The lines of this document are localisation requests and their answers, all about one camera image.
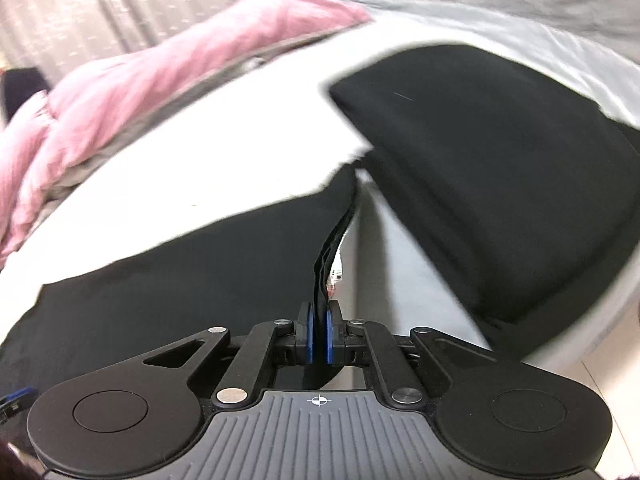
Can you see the pink quilt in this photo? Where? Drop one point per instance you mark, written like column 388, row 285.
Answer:
column 125, row 95

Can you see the dark cloth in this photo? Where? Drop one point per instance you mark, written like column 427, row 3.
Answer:
column 20, row 92

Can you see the black pants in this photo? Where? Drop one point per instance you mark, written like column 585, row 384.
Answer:
column 475, row 160

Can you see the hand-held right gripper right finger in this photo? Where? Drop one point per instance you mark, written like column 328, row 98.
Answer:
column 330, row 337

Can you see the dark red fuzzy clothing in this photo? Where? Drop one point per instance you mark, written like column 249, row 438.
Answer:
column 15, row 462

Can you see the grey patterned curtain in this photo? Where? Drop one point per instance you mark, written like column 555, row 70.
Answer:
column 100, row 10

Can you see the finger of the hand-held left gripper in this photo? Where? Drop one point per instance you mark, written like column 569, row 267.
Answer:
column 19, row 394

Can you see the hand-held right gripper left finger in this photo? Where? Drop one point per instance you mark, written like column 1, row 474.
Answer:
column 310, row 336

